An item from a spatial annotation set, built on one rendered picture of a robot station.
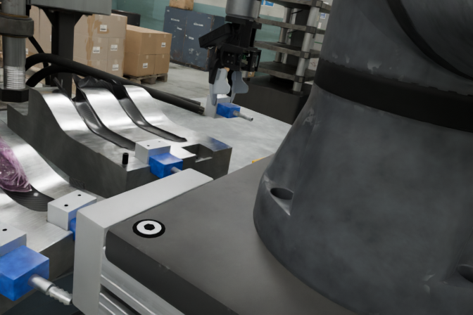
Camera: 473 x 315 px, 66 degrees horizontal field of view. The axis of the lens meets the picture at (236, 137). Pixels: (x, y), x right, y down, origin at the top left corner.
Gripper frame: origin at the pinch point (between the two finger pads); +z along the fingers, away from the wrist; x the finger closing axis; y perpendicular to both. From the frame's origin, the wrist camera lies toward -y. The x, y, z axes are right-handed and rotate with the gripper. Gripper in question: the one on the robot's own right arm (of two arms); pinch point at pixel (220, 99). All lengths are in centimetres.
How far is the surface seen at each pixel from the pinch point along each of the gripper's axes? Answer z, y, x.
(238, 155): 15.0, 4.0, 6.4
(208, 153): 7.2, 12.9, -15.7
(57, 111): 4.0, -12.0, -35.0
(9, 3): -13, -60, -26
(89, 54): 47, -334, 150
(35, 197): 9.9, 9.2, -47.8
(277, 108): 77, -177, 313
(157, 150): 3.8, 13.5, -29.7
